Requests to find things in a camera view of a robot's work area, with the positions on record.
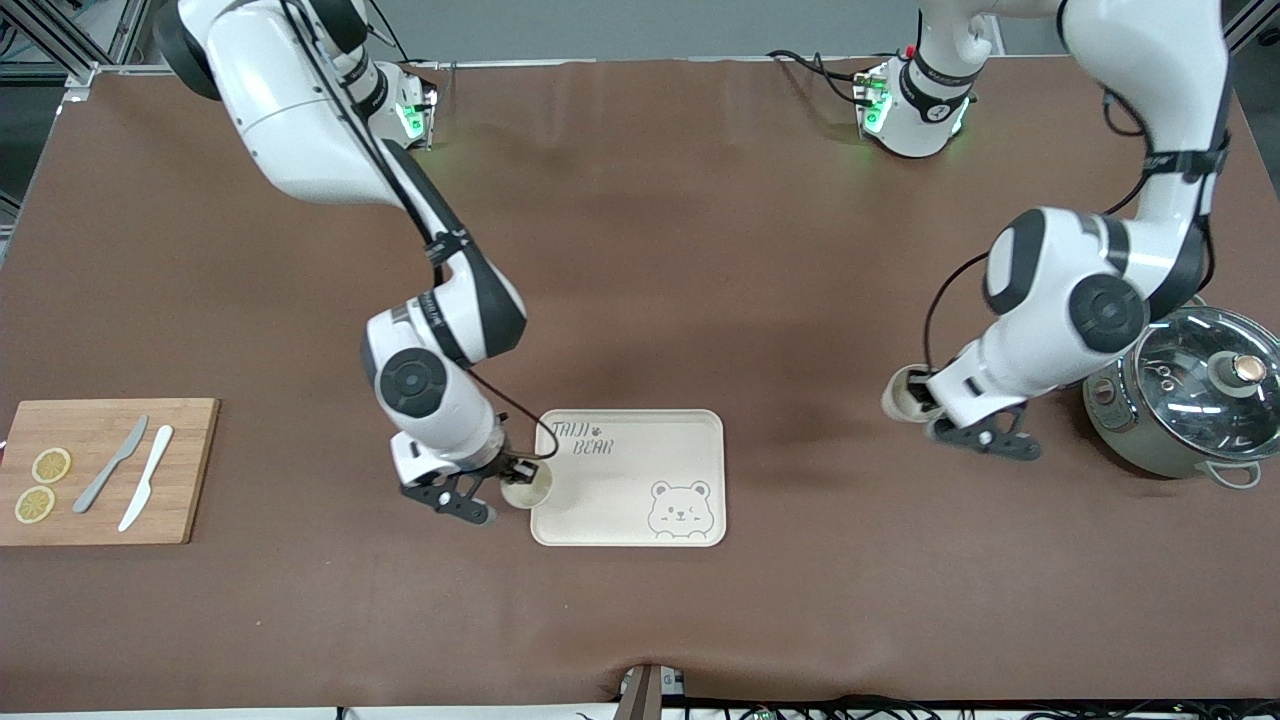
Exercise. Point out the brown table cover mat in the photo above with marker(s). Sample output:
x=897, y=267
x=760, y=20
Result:
x=700, y=250

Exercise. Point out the glass pot lid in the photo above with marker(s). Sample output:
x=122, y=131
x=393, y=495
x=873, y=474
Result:
x=1180, y=380

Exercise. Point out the aluminium frame profile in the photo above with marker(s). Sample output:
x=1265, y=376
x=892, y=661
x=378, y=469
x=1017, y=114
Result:
x=1255, y=20
x=130, y=30

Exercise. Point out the steel electric cooking pot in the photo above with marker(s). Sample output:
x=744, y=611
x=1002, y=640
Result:
x=1150, y=440

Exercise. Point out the white plastic knife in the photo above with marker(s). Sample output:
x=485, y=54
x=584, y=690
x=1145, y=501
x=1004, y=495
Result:
x=152, y=470

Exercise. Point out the white bear print tray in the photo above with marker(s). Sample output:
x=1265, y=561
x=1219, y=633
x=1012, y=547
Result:
x=630, y=470

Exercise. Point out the bamboo cutting board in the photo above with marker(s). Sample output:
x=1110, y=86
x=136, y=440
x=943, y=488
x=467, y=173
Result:
x=190, y=470

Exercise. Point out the lemon slice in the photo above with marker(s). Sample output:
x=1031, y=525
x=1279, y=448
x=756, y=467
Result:
x=35, y=504
x=51, y=465

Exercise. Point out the white plastic cup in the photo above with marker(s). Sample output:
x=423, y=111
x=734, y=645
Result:
x=897, y=400
x=528, y=492

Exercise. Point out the grey plastic knife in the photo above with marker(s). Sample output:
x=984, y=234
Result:
x=128, y=442

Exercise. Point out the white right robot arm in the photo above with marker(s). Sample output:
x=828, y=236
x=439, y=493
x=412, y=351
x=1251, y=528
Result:
x=290, y=110

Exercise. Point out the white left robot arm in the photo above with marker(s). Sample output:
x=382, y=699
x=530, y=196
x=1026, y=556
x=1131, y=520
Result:
x=1150, y=60

